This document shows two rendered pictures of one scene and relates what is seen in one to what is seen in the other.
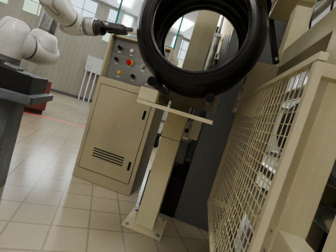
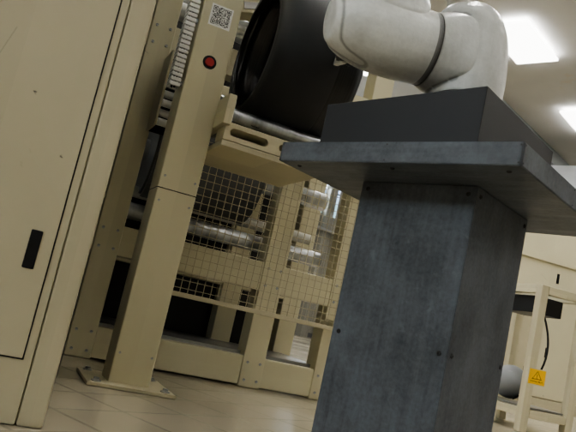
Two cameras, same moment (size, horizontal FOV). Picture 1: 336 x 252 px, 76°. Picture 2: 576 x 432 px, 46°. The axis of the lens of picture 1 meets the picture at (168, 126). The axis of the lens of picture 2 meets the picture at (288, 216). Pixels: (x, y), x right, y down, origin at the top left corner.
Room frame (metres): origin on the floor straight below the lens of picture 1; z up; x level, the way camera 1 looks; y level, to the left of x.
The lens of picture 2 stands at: (2.18, 2.04, 0.30)
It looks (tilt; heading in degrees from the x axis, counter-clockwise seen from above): 9 degrees up; 240
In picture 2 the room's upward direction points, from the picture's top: 13 degrees clockwise
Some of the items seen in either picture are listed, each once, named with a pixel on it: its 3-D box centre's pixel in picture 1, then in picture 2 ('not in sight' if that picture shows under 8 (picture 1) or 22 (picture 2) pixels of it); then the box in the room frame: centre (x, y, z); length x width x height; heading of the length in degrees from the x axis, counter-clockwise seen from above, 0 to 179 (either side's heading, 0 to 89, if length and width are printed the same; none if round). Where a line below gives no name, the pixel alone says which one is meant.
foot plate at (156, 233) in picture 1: (146, 221); (124, 381); (1.42, -0.05, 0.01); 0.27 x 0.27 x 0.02; 82
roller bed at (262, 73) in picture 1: (253, 91); (183, 99); (1.33, -0.44, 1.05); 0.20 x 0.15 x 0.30; 172
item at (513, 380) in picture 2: not in sight; (520, 356); (-1.15, -0.70, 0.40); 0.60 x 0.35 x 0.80; 79
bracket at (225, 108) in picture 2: (186, 97); (213, 120); (1.34, -0.06, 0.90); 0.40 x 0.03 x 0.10; 82
